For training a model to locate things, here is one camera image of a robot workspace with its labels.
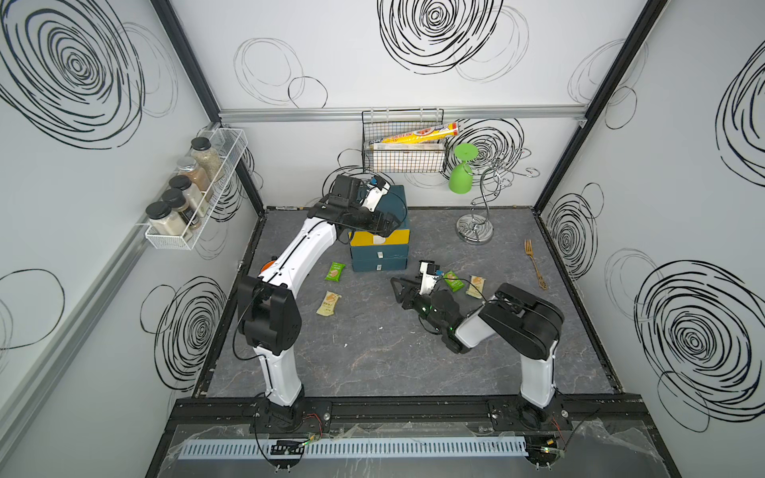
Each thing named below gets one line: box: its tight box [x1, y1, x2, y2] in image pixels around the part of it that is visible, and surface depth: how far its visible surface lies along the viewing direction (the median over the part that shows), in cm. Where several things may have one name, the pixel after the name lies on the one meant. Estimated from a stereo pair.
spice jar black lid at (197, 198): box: [168, 175, 210, 219], surface depth 70 cm
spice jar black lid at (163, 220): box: [145, 201, 188, 237], surface depth 63 cm
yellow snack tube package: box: [376, 122, 460, 145], surface depth 88 cm
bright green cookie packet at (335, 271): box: [324, 260, 347, 283], surface depth 102 cm
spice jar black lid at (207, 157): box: [190, 136, 222, 183], surface depth 77 cm
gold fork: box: [523, 239, 549, 291], surface depth 110 cm
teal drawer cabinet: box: [349, 184, 411, 272], surface depth 94 cm
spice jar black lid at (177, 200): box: [161, 188, 201, 230], surface depth 66 cm
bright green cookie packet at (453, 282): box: [443, 269, 466, 292], surface depth 100 cm
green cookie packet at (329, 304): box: [315, 290, 342, 317], surface depth 95 cm
